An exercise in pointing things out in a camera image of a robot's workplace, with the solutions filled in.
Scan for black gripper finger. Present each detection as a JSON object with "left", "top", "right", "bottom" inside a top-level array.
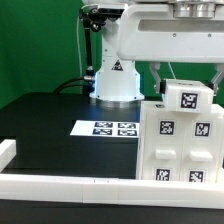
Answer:
[
  {"left": 149, "top": 62, "right": 166, "bottom": 94},
  {"left": 209, "top": 63, "right": 224, "bottom": 93}
]

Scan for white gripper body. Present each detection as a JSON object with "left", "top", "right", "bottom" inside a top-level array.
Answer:
[{"left": 116, "top": 4, "right": 224, "bottom": 63}]

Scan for white cabinet top block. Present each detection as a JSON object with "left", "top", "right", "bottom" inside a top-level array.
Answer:
[{"left": 162, "top": 79, "right": 214, "bottom": 113}]

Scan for white cabinet door panel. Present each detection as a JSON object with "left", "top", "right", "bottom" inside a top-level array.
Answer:
[{"left": 181, "top": 112, "right": 224, "bottom": 183}]

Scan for white cabinet body box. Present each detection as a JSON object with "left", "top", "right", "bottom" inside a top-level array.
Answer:
[{"left": 136, "top": 101, "right": 224, "bottom": 183}]

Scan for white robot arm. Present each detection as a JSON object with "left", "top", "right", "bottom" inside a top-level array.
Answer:
[{"left": 80, "top": 0, "right": 224, "bottom": 101}]

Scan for white U-shaped border fence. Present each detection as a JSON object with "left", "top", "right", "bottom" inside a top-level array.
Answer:
[{"left": 0, "top": 139, "right": 224, "bottom": 209}]

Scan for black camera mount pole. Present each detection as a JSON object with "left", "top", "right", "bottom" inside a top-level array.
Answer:
[{"left": 79, "top": 6, "right": 105, "bottom": 77}]

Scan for white marker base plate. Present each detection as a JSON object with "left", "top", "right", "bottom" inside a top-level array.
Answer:
[{"left": 70, "top": 120, "right": 139, "bottom": 138}]

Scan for black cables at base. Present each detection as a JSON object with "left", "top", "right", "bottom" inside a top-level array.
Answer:
[{"left": 53, "top": 75, "right": 95, "bottom": 94}]

